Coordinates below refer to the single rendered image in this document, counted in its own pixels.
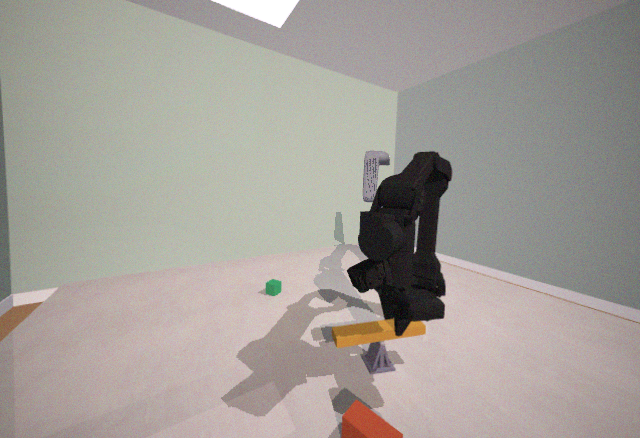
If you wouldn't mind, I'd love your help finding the small green block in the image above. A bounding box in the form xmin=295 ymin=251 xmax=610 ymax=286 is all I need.
xmin=266 ymin=279 xmax=282 ymax=296

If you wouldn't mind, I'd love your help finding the orange bar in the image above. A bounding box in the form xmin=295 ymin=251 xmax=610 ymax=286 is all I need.
xmin=332 ymin=318 xmax=426 ymax=348

